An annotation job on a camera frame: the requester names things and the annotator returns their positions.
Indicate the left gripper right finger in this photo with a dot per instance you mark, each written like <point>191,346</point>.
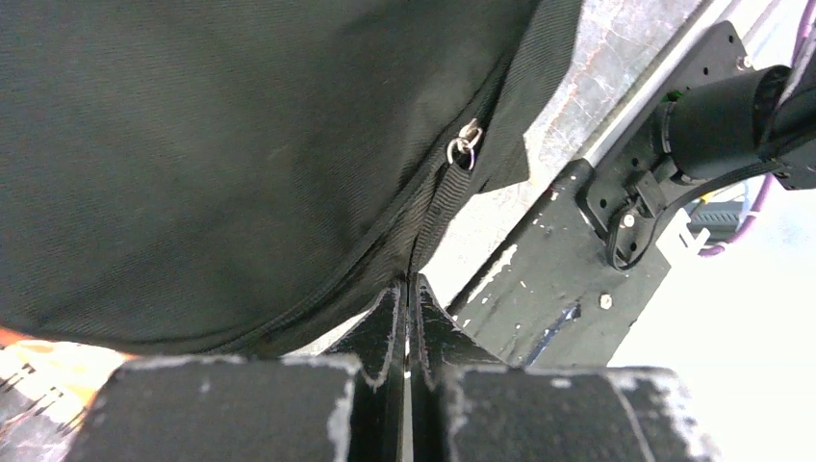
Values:
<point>467,405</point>

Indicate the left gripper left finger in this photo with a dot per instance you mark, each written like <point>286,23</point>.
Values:
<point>343,405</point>

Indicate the black student backpack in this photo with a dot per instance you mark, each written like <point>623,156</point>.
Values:
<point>190,176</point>

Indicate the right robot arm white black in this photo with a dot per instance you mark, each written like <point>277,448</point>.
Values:
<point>734,121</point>

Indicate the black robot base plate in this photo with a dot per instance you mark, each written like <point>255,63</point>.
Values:
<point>579,268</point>

